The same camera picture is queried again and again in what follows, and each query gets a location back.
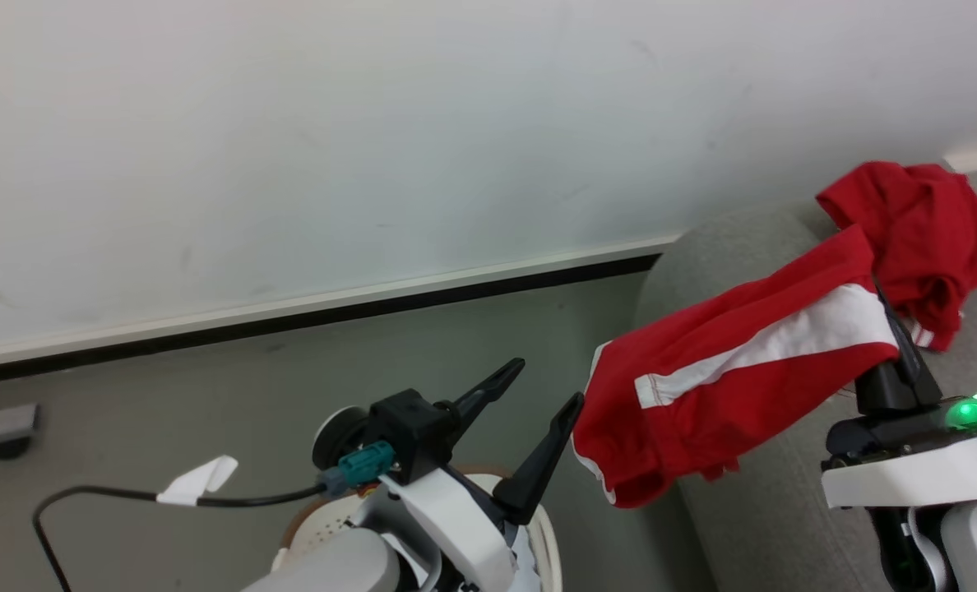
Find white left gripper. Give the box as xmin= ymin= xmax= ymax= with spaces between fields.
xmin=377 ymin=357 xmax=586 ymax=592

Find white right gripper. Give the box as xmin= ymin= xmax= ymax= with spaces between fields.
xmin=820 ymin=280 xmax=977 ymax=511

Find red shirt with striped trim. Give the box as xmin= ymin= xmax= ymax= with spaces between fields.
xmin=815 ymin=160 xmax=977 ymax=354

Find red shorts with white stripe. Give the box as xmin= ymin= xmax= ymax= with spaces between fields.
xmin=570 ymin=224 xmax=902 ymax=510

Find grey fabric sofa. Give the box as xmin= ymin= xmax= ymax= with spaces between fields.
xmin=632 ymin=164 xmax=977 ymax=592

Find cream perforated laundry basket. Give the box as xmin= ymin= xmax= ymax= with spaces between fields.
xmin=278 ymin=466 xmax=564 ymax=592

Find white baseboard with black strip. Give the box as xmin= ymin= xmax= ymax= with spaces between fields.
xmin=0 ymin=232 xmax=687 ymax=388

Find white tape tag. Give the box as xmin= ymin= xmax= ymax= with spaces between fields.
xmin=156 ymin=454 xmax=240 ymax=507

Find black cable with teal plug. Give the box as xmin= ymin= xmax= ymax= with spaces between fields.
xmin=31 ymin=440 xmax=397 ymax=592

